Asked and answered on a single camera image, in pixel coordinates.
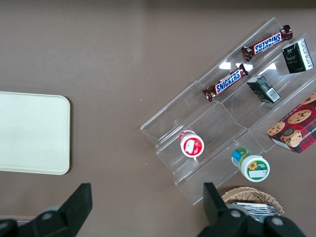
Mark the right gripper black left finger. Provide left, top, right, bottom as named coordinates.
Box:
left=17, top=182, right=93, bottom=237

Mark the red tartan cookie box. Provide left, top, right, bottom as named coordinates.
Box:
left=267, top=91, right=316, bottom=155

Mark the small black white carton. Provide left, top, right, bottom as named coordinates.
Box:
left=281, top=39, right=315, bottom=75
left=246, top=75, right=282, bottom=104

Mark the light wicker basket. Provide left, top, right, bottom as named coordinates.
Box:
left=220, top=186, right=285, bottom=218

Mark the silver foil tray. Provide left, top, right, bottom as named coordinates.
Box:
left=228, top=201, right=282, bottom=218

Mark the Snickers chocolate bar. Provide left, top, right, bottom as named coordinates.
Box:
left=202, top=63, right=249, bottom=102
left=241, top=24, right=293, bottom=62

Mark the clear acrylic stepped shelf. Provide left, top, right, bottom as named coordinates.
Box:
left=139, top=17, right=316, bottom=206

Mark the cream plastic tray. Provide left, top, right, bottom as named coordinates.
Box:
left=0, top=91, right=71, bottom=176

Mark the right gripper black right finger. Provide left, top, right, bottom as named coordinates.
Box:
left=197, top=182, right=250, bottom=237

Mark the green sunflower label tub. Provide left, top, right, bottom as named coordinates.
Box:
left=231, top=147, right=271, bottom=183

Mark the red lid white tub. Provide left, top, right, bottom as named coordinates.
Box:
left=179, top=129, right=205, bottom=158

